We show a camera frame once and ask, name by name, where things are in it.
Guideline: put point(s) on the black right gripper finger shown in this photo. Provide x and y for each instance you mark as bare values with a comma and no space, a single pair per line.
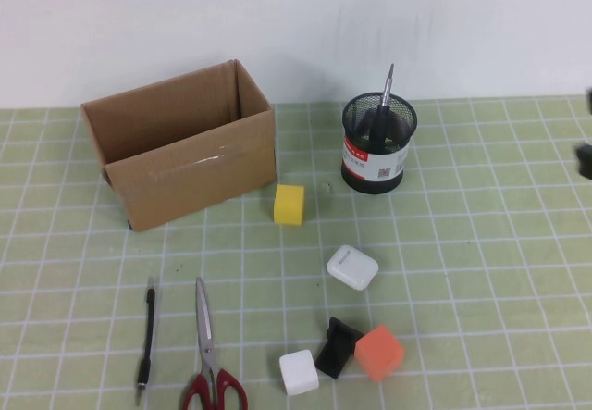
585,159
589,101

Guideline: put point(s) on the silver black pen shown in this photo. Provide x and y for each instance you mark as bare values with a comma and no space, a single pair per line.
384,100

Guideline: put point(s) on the green checked tablecloth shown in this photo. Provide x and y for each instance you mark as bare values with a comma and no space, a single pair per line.
462,266

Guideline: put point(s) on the black mesh pen holder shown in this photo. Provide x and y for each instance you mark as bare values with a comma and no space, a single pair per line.
365,169

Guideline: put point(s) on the white earbuds case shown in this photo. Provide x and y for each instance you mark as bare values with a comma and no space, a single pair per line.
351,266

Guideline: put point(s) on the orange foam block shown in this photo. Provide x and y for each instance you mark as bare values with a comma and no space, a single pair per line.
379,352

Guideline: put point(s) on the yellow foam block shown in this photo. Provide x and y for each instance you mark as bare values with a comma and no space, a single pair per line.
289,204

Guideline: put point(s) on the black wedge block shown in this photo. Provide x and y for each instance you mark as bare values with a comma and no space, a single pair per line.
335,354

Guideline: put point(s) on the white foam block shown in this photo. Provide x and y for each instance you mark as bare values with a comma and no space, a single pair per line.
298,373

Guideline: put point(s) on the brown cardboard box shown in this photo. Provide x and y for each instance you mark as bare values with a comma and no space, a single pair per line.
185,183

